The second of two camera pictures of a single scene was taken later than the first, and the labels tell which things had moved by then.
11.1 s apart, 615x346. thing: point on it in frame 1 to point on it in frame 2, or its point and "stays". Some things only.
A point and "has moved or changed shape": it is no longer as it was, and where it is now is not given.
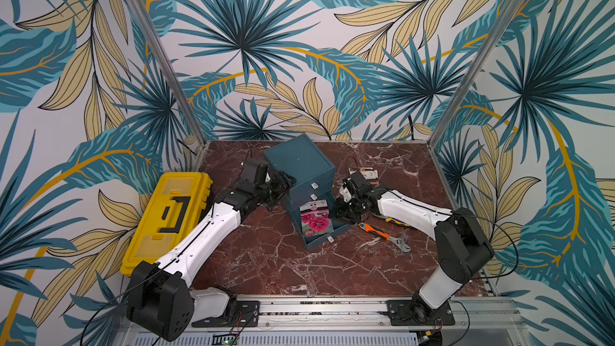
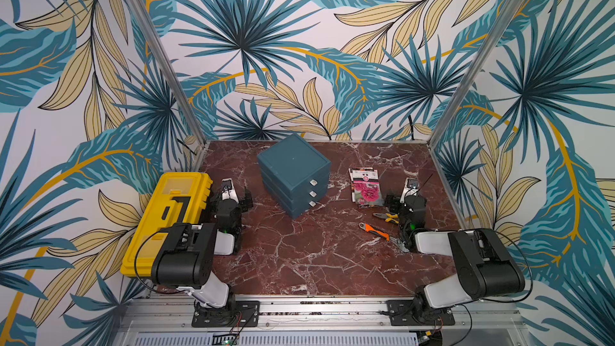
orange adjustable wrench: (400, 242) stays
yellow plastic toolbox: (171, 210) stays
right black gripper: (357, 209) to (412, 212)
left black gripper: (282, 179) to (246, 202)
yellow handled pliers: (391, 219) stays
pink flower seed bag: (315, 219) has moved or changed shape
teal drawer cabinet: (325, 187) to (295, 177)
